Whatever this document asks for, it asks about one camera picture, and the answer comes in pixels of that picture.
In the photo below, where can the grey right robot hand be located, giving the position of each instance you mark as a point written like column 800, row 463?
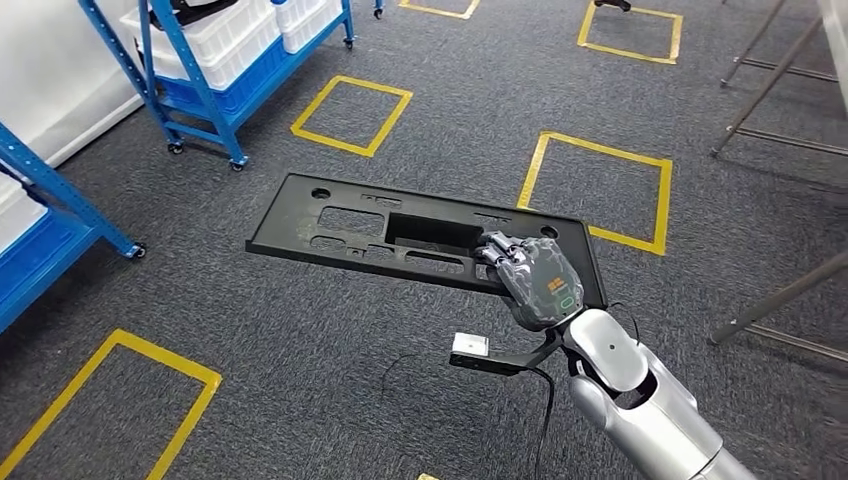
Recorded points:
column 543, row 285

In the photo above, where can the black plastic panel part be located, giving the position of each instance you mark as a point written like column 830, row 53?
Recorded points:
column 285, row 225
column 192, row 10

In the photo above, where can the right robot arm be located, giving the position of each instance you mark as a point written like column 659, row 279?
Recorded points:
column 656, row 424

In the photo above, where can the blue wheeled shelf rack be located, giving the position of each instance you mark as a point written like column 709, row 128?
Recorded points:
column 202, row 99

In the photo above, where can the blue metal shelf rack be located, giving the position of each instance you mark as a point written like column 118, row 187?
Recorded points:
column 60, row 187

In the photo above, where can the blue plastic crate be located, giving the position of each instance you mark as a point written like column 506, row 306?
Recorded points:
column 252, row 86

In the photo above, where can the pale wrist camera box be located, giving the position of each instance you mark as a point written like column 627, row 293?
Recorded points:
column 470, row 344

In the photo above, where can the black camera bracket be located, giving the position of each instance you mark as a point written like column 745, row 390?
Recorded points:
column 484, row 363

